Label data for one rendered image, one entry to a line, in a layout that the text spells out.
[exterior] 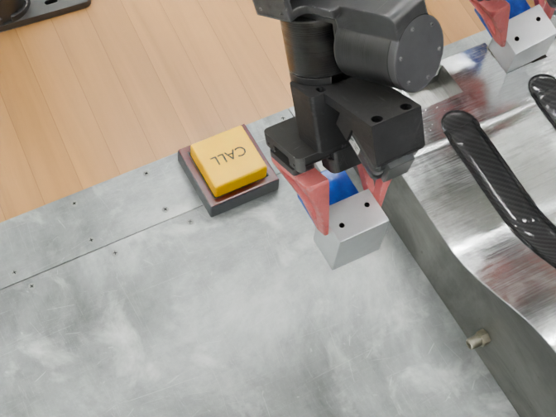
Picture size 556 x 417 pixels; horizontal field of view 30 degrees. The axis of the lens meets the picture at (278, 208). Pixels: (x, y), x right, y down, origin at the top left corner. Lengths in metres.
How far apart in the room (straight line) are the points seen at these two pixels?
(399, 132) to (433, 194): 0.26
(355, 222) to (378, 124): 0.16
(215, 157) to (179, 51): 0.18
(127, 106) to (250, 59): 0.15
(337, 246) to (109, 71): 0.41
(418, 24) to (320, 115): 0.11
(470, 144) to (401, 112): 0.31
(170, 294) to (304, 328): 0.14
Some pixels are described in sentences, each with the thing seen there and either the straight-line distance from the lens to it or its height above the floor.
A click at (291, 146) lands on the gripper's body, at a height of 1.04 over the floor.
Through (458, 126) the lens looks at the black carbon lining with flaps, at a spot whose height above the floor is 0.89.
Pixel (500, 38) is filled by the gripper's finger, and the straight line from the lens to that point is 1.07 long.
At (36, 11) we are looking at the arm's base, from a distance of 1.24.
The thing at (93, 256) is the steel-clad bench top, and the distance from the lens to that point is 1.06.
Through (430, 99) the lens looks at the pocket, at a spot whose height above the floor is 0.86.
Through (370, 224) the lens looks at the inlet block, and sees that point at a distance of 0.89.
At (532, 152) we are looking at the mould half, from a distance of 1.07.
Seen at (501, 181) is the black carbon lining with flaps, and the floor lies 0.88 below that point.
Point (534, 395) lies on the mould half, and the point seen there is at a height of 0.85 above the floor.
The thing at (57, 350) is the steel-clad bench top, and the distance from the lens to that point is 1.02.
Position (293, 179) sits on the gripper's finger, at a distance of 0.85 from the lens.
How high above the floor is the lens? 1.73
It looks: 59 degrees down
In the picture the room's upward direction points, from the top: 7 degrees clockwise
